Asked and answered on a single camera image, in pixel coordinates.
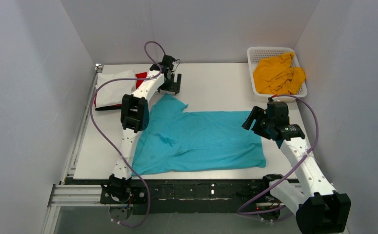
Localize turquoise t shirt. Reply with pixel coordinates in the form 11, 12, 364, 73
132, 95, 266, 175

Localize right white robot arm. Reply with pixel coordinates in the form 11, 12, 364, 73
237, 100, 351, 234

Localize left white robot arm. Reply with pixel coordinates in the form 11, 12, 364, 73
106, 55, 181, 197

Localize red folded t shirt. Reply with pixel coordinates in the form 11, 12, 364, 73
94, 72, 149, 108

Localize yellow crumpled t shirt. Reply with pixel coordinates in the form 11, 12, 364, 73
253, 52, 306, 95

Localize white plastic basket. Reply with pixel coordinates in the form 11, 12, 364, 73
247, 46, 308, 103

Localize white folded t shirt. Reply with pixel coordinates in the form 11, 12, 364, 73
96, 70, 137, 109

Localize black folded t shirt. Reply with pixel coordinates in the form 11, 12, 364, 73
95, 104, 122, 111

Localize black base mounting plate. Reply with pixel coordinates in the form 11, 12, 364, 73
98, 178, 293, 215

